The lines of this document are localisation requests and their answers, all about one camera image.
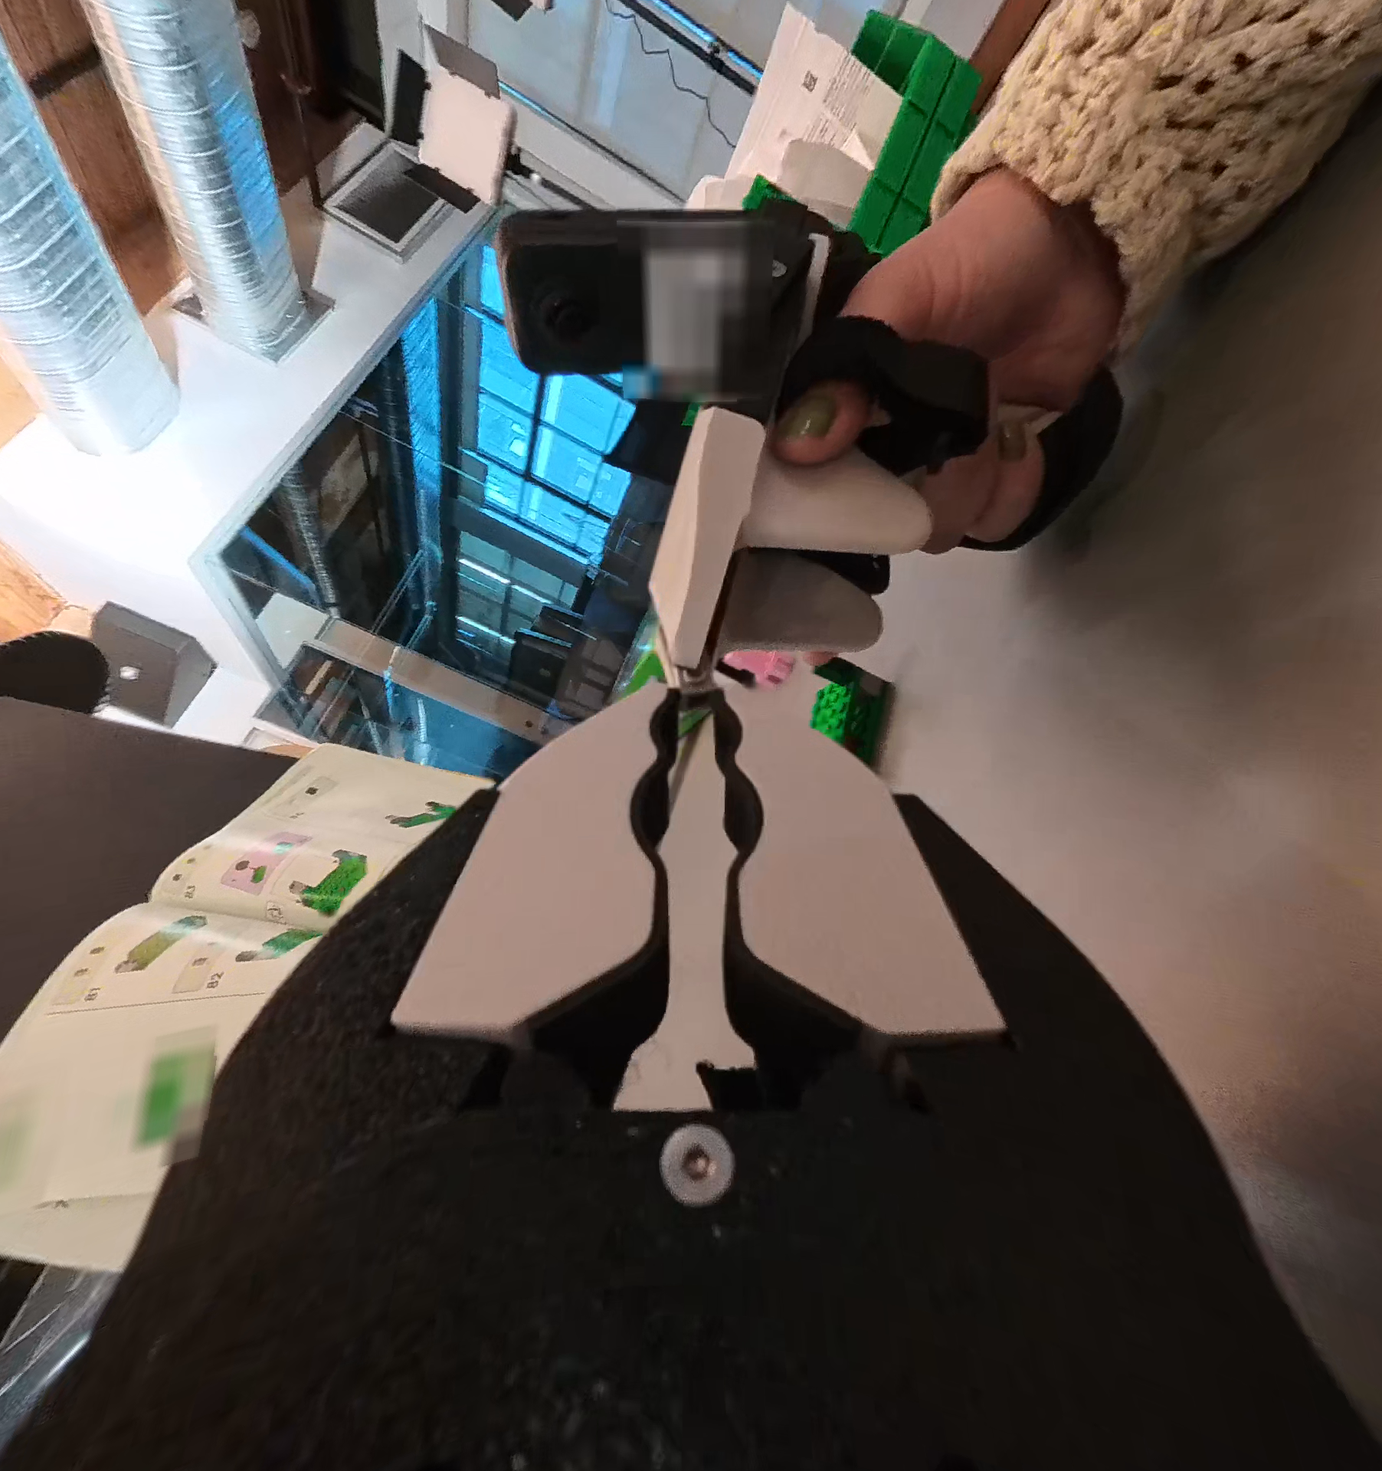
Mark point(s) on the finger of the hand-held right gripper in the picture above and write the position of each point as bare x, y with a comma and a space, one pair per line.
702, 517
840, 512

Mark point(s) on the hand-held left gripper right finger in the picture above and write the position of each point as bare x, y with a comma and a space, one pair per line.
863, 897

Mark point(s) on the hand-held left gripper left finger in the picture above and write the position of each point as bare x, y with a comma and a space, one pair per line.
530, 897

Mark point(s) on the small grey lego piece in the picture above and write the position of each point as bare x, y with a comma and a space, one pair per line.
691, 687

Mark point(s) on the green lego build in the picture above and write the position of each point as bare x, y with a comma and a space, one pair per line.
852, 713

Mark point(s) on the person's right forearm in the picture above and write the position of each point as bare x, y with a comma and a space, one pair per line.
1220, 126

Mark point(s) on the pink lego pig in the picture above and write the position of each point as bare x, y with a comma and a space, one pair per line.
777, 667

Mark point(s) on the person's right hand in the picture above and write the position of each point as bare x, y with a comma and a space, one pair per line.
990, 287

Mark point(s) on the white square panel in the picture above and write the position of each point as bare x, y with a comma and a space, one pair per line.
468, 126

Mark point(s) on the glass partition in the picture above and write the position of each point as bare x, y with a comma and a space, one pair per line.
416, 517

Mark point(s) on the white paper bags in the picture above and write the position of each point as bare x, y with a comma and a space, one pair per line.
817, 80

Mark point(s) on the green plastic bin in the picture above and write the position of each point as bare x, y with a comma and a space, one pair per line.
915, 116

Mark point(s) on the instruction booklet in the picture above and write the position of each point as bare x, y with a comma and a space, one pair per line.
163, 977

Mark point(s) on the black box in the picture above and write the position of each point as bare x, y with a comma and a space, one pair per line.
151, 673

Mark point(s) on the black panel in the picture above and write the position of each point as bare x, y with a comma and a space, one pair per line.
71, 862

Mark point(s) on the silver ventilation duct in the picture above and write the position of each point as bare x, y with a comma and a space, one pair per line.
209, 172
36, 231

